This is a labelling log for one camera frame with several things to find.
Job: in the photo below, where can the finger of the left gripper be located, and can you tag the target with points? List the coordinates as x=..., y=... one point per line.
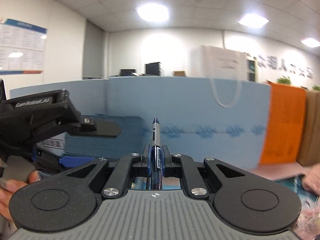
x=91, y=127

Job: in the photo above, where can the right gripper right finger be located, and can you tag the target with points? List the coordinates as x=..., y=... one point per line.
x=240, y=199

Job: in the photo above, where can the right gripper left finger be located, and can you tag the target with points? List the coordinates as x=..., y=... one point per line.
x=70, y=198

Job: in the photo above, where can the blue grey pen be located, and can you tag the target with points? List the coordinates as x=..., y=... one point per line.
x=156, y=172

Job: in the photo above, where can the person left hand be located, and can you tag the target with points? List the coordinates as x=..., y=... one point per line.
x=16, y=173

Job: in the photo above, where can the blue storage box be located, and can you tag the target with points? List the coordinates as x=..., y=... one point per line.
x=66, y=151

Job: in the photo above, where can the anime printed desk mat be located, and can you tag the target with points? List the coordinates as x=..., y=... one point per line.
x=294, y=183

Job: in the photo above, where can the pink knitted cloth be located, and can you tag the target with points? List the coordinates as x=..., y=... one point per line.
x=307, y=225

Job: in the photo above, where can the orange board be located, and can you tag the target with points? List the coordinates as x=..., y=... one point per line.
x=285, y=124

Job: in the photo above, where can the brown cardboard box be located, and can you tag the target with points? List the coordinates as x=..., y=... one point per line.
x=309, y=148

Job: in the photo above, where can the light blue foam board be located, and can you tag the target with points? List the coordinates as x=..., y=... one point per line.
x=223, y=119

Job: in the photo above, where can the white paper bag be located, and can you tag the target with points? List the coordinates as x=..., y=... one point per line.
x=219, y=63

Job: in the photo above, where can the wall poster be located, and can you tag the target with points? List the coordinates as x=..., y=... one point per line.
x=21, y=47

